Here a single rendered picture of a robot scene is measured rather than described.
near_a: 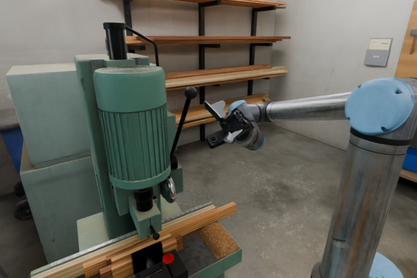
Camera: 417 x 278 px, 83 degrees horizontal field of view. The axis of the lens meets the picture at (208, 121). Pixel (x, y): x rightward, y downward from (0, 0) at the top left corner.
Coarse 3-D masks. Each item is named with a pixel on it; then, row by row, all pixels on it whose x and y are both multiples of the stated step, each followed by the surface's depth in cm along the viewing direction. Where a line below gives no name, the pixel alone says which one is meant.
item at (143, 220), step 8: (128, 200) 80; (136, 208) 75; (152, 208) 75; (136, 216) 72; (144, 216) 72; (152, 216) 72; (160, 216) 73; (136, 224) 74; (144, 224) 71; (152, 224) 73; (160, 224) 74; (144, 232) 72
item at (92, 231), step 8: (168, 208) 114; (176, 208) 114; (96, 216) 109; (168, 216) 109; (80, 224) 105; (88, 224) 105; (96, 224) 105; (104, 224) 105; (80, 232) 100; (88, 232) 100; (96, 232) 100; (104, 232) 100; (80, 240) 96; (88, 240) 96; (96, 240) 96; (104, 240) 96; (80, 248) 93; (224, 272) 83
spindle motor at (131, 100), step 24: (96, 72) 56; (120, 72) 55; (144, 72) 55; (96, 96) 58; (120, 96) 54; (144, 96) 56; (120, 120) 57; (144, 120) 58; (120, 144) 59; (144, 144) 60; (168, 144) 68; (120, 168) 61; (144, 168) 62; (168, 168) 69
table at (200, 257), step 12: (192, 240) 84; (180, 252) 79; (192, 252) 79; (204, 252) 79; (240, 252) 81; (192, 264) 75; (204, 264) 75; (216, 264) 76; (228, 264) 79; (84, 276) 71; (96, 276) 71; (192, 276) 72; (204, 276) 75
